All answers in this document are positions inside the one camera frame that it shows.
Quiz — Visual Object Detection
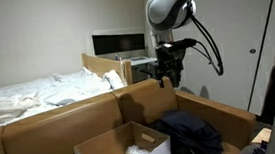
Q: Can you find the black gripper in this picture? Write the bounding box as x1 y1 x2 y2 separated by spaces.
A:
153 46 191 90

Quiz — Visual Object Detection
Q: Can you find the black cloth with white stripes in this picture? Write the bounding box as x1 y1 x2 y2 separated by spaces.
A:
149 105 226 154

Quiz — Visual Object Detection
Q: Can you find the open cardboard box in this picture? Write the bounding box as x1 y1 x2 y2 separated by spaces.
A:
71 117 172 154

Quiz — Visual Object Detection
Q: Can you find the black office chair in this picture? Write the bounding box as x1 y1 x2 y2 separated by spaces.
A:
140 67 158 81

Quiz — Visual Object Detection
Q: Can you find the white desk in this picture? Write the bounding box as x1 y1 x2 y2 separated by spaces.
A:
122 54 161 84

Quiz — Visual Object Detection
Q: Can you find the black flat screen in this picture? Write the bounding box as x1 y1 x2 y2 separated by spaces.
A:
92 30 147 57

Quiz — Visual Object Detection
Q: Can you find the light wooden bed headboard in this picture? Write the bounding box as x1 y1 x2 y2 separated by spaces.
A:
80 48 134 90

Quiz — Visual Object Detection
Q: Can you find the clear plastic bag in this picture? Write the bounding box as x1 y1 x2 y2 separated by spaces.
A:
123 143 151 154

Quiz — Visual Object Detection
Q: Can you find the thin black pole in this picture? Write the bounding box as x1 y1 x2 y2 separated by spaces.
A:
237 0 275 112

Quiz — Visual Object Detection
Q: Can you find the light wooden stool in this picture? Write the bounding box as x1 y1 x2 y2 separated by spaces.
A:
249 126 274 145

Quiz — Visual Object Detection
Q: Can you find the white rumpled bedding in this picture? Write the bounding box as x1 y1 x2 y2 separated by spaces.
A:
0 63 129 131

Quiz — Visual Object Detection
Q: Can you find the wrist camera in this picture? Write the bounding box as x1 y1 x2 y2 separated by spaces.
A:
162 37 198 53

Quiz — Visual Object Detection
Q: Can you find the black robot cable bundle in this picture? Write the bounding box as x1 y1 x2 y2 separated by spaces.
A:
187 11 226 79

